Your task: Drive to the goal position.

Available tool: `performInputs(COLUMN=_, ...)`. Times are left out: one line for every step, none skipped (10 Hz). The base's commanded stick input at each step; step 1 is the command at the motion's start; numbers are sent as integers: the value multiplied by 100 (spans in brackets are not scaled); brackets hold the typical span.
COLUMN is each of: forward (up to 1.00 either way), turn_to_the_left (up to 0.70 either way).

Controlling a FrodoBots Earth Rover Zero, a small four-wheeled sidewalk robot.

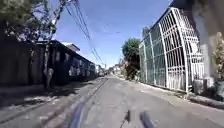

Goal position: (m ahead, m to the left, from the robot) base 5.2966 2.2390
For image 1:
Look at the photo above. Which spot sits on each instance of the green tree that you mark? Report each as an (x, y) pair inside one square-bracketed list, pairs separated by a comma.
[(131, 53)]

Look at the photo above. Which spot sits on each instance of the grey concrete road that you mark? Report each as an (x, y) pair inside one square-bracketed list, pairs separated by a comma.
[(113, 100)]

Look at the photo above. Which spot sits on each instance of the dark low building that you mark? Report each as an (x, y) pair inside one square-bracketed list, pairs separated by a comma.
[(66, 63)]

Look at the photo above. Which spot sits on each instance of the white metal grille structure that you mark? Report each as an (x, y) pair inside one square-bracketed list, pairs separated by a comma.
[(170, 56)]

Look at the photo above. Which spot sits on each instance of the utility pole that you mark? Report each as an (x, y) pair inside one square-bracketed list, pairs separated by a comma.
[(49, 68)]

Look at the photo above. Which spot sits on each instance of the concrete kerb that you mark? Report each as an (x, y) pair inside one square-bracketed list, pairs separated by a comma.
[(206, 100)]

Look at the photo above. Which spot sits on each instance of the leafy tree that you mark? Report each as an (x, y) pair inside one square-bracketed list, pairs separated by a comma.
[(18, 15)]

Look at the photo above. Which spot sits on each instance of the pale bush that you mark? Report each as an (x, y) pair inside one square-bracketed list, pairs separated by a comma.
[(220, 56)]

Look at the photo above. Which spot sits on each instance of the grey building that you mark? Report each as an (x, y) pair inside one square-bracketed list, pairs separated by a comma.
[(213, 18)]

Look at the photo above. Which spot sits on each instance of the dark wall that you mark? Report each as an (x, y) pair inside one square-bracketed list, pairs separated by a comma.
[(20, 63)]

